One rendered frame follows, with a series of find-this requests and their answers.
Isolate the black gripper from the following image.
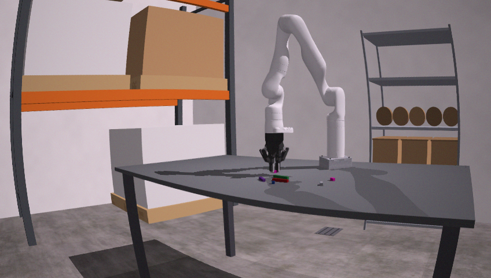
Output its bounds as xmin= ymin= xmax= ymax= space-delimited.
xmin=259 ymin=133 xmax=289 ymax=173

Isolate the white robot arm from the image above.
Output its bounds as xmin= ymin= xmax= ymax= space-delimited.
xmin=262 ymin=14 xmax=345 ymax=158

